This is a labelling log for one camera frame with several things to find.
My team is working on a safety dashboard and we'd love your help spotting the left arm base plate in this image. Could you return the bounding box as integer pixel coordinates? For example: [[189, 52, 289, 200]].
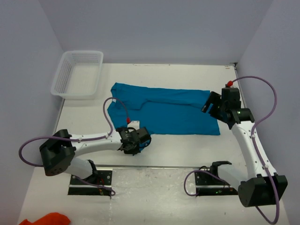
[[68, 168, 113, 196]]

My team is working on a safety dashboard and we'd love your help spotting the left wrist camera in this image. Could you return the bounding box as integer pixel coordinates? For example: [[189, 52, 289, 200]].
[[127, 117, 140, 130]]

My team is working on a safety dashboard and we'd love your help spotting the blue t shirt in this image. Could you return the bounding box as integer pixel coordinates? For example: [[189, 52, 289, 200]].
[[108, 83, 220, 136]]

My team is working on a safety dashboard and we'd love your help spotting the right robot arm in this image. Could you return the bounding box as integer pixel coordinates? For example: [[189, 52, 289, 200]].
[[202, 87, 288, 207]]

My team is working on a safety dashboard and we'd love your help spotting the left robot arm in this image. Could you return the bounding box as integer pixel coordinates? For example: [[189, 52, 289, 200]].
[[39, 127, 151, 182]]

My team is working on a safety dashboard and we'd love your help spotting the white plastic basket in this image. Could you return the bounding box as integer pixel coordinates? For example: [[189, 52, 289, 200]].
[[50, 51, 104, 100]]

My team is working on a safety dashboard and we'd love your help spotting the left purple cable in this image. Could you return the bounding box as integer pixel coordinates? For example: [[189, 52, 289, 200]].
[[18, 97, 116, 196]]

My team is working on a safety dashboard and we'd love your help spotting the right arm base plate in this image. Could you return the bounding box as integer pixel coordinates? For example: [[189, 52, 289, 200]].
[[195, 172, 238, 196]]

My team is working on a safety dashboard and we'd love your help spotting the orange t shirt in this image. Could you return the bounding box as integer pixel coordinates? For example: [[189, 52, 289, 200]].
[[19, 212, 71, 225]]

